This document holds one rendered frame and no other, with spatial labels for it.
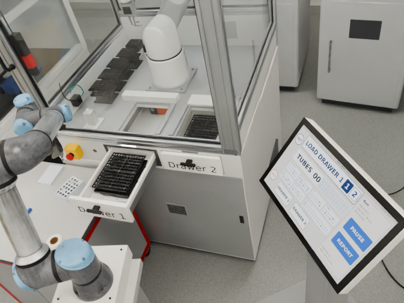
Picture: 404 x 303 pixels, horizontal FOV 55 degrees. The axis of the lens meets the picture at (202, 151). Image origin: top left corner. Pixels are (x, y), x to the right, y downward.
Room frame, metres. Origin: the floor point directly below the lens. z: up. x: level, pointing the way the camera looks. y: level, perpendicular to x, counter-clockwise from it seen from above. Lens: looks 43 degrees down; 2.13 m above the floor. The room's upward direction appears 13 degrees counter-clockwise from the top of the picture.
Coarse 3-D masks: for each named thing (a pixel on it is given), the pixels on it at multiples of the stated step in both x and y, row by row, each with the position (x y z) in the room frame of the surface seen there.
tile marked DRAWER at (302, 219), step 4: (296, 204) 0.81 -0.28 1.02; (292, 208) 0.81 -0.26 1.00; (296, 208) 0.80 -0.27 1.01; (300, 208) 0.79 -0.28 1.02; (292, 212) 0.80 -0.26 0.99; (296, 212) 0.78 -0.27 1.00; (300, 212) 0.77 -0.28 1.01; (304, 212) 0.76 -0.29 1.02; (296, 216) 0.77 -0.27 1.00; (300, 216) 0.76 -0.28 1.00; (304, 216) 0.75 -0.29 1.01; (296, 220) 0.76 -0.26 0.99; (300, 220) 0.75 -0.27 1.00; (304, 220) 0.74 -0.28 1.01; (308, 220) 0.73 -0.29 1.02; (300, 224) 0.74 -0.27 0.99; (304, 224) 0.73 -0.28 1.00
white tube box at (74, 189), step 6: (72, 180) 1.43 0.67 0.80; (66, 186) 1.39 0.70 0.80; (72, 186) 1.39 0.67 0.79; (78, 186) 1.38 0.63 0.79; (84, 186) 1.39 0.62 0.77; (54, 192) 1.37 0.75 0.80; (60, 192) 1.36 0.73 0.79; (66, 192) 1.35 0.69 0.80; (72, 192) 1.35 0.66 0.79; (78, 192) 1.36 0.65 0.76; (60, 198) 1.35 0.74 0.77; (66, 198) 1.32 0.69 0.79
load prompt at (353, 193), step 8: (304, 144) 0.96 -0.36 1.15; (312, 144) 0.93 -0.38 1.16; (312, 152) 0.91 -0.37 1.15; (320, 152) 0.88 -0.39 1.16; (320, 160) 0.86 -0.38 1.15; (328, 160) 0.84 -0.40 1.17; (328, 168) 0.82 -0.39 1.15; (336, 168) 0.80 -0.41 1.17; (328, 176) 0.80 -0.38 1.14; (336, 176) 0.78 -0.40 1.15; (344, 176) 0.76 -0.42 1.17; (336, 184) 0.76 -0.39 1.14; (344, 184) 0.74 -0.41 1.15; (352, 184) 0.72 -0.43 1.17; (344, 192) 0.72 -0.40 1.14; (352, 192) 0.70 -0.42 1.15; (360, 192) 0.69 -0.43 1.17; (352, 200) 0.68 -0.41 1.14
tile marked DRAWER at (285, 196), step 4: (280, 180) 0.92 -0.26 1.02; (280, 184) 0.91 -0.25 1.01; (276, 188) 0.91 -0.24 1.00; (280, 188) 0.90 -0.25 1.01; (284, 188) 0.89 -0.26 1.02; (276, 192) 0.90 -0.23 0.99; (280, 192) 0.89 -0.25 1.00; (284, 192) 0.88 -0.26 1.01; (288, 192) 0.86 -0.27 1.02; (280, 196) 0.88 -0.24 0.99; (284, 196) 0.87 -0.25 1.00; (288, 196) 0.85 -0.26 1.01; (292, 196) 0.84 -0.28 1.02; (284, 200) 0.85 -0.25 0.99; (288, 200) 0.84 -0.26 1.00; (284, 204) 0.84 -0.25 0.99; (288, 204) 0.83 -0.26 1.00
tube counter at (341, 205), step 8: (312, 176) 0.84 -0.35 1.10; (320, 176) 0.82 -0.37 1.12; (320, 184) 0.80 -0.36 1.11; (328, 184) 0.78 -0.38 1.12; (328, 192) 0.76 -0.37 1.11; (336, 192) 0.74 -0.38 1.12; (328, 200) 0.74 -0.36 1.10; (336, 200) 0.72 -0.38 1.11; (344, 200) 0.70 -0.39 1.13; (336, 208) 0.70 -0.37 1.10; (344, 208) 0.68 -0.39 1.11
